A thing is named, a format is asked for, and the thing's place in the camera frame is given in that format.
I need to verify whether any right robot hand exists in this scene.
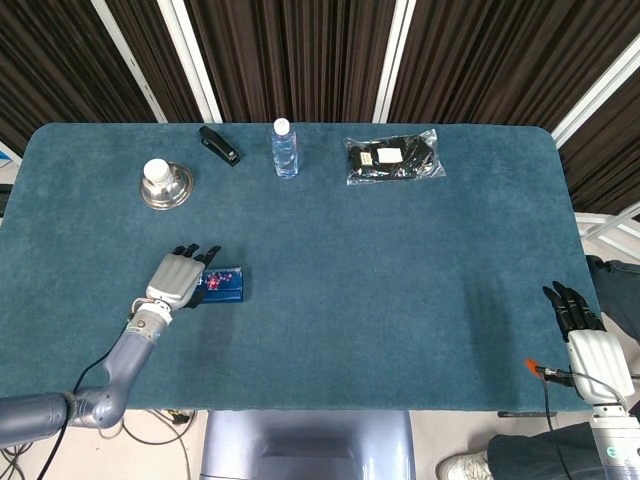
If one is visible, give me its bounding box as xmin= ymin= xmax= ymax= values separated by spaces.
xmin=542 ymin=280 xmax=636 ymax=404

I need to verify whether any blue printed glasses case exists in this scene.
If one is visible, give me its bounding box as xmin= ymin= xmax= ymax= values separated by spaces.
xmin=197 ymin=267 xmax=247 ymax=305

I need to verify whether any dark trousers leg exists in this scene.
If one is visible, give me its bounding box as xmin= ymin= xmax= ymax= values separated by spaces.
xmin=487 ymin=422 xmax=601 ymax=480
xmin=584 ymin=254 xmax=640 ymax=341

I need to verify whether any white sneaker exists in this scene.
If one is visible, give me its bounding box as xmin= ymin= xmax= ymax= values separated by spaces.
xmin=435 ymin=451 xmax=494 ymax=480

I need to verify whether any teal table cloth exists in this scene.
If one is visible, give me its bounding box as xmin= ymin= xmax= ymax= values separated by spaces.
xmin=0 ymin=122 xmax=596 ymax=414

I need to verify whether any black garment in plastic bag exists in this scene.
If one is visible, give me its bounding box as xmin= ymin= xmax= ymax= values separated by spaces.
xmin=342 ymin=128 xmax=447 ymax=187

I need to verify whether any blue-grey robot torso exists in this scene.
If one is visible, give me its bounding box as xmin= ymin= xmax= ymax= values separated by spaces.
xmin=199 ymin=409 xmax=416 ymax=480

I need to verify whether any clear plastic water bottle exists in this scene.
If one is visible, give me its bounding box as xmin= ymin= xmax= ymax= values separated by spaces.
xmin=271 ymin=118 xmax=300 ymax=179

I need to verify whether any dark brown pleated curtain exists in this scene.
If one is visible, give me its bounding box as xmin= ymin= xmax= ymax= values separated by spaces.
xmin=0 ymin=0 xmax=640 ymax=216

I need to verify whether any black stapler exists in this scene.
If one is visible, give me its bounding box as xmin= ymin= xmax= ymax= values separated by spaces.
xmin=198 ymin=125 xmax=242 ymax=168

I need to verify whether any stainless steel bowl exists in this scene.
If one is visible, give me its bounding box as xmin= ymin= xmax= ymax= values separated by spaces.
xmin=139 ymin=164 xmax=194 ymax=211

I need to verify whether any small white plastic jar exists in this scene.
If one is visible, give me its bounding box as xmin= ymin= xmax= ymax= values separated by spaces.
xmin=143 ymin=158 xmax=172 ymax=185

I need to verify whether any white and blue board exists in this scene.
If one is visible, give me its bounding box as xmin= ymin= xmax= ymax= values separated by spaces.
xmin=0 ymin=142 xmax=24 ymax=174

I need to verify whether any black cable with orange tip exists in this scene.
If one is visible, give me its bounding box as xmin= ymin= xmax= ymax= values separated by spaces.
xmin=523 ymin=357 xmax=576 ymax=480

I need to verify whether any aluminium floor frame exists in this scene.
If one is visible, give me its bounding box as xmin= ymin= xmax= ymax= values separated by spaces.
xmin=574 ymin=207 xmax=640 ymax=251

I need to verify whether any white frame post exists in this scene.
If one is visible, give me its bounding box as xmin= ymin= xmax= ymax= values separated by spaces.
xmin=156 ymin=0 xmax=223 ymax=124
xmin=372 ymin=0 xmax=417 ymax=125
xmin=551 ymin=37 xmax=640 ymax=149
xmin=91 ymin=0 xmax=169 ymax=124

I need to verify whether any grey floor cable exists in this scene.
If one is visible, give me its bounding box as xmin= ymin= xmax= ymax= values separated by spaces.
xmin=99 ymin=408 xmax=196 ymax=480

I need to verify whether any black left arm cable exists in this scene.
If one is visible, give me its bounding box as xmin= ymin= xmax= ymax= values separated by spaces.
xmin=34 ymin=309 xmax=146 ymax=480

